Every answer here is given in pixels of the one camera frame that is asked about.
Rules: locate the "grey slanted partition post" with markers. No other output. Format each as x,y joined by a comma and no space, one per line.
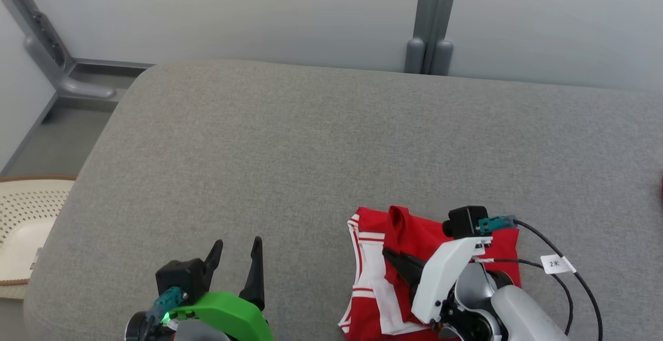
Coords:
46,51

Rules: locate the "cream perforated laundry basket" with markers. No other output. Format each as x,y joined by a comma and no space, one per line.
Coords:
26,227

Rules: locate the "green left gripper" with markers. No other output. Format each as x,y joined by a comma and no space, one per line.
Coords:
233,315

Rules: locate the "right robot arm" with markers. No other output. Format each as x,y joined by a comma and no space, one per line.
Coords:
513,315

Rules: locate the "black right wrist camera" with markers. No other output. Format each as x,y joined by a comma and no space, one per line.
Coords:
466,221

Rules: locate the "grey double partition post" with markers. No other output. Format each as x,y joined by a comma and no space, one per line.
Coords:
432,19

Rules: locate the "red and white jersey garment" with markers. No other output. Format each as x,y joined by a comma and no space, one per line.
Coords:
414,232

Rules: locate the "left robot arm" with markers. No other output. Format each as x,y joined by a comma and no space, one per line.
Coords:
155,330

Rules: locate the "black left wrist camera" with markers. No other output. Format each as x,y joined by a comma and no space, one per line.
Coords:
181,279

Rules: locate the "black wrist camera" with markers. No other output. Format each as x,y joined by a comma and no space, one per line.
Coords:
466,221
181,279

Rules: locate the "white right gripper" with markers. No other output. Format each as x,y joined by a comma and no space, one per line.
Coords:
445,273

